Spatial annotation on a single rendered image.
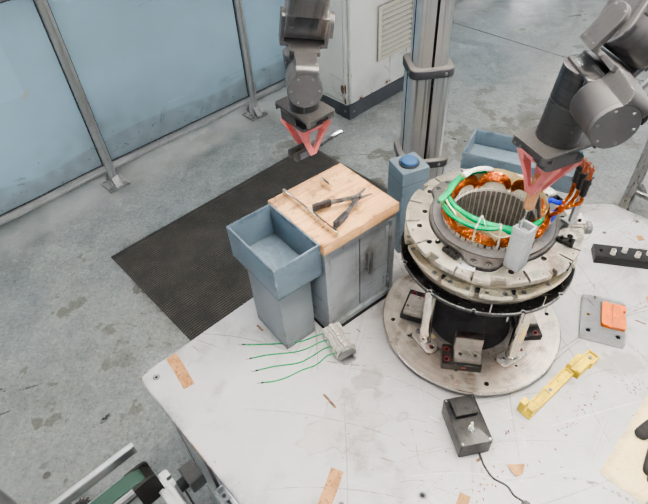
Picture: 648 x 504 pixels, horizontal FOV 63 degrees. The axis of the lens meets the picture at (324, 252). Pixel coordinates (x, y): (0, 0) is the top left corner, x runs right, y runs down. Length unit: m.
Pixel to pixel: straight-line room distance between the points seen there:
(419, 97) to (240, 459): 0.92
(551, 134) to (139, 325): 1.95
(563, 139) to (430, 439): 0.61
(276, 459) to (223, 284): 1.43
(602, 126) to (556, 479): 0.67
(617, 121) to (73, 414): 2.01
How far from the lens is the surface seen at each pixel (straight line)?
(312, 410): 1.12
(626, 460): 1.18
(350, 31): 3.17
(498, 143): 1.35
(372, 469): 1.06
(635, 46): 0.73
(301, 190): 1.13
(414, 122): 1.40
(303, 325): 1.18
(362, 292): 1.21
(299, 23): 0.90
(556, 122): 0.76
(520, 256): 0.92
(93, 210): 3.07
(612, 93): 0.69
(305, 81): 0.86
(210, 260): 2.54
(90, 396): 2.27
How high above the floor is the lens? 1.76
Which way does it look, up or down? 45 degrees down
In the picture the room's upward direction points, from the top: 4 degrees counter-clockwise
